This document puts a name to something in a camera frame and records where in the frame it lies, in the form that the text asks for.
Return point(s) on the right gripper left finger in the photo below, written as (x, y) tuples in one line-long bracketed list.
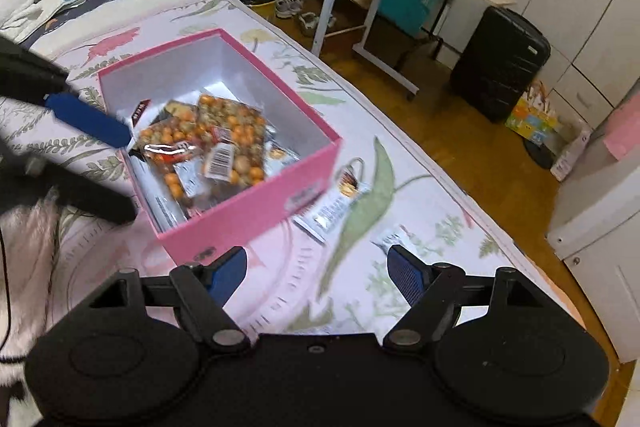
[(202, 292)]

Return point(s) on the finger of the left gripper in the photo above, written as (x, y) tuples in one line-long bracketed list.
[(104, 127), (80, 192)]

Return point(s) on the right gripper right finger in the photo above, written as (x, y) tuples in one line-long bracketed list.
[(431, 291)]

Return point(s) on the white snack bar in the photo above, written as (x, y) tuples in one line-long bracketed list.
[(395, 240), (329, 210)]

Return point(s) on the mixed nuts snack bag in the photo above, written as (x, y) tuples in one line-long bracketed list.
[(207, 152)]

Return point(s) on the pink storage box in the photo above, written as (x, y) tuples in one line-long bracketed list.
[(301, 148)]

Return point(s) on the white snack bar by box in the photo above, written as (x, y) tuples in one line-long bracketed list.
[(329, 210)]

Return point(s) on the colourful gift box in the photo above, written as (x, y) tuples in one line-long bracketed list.
[(533, 116)]

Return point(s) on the pink gift bag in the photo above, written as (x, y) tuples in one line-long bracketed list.
[(622, 133)]

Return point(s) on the black suitcase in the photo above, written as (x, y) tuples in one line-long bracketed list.
[(502, 58)]

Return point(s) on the teal tote bag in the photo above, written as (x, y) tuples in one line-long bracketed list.
[(407, 15)]

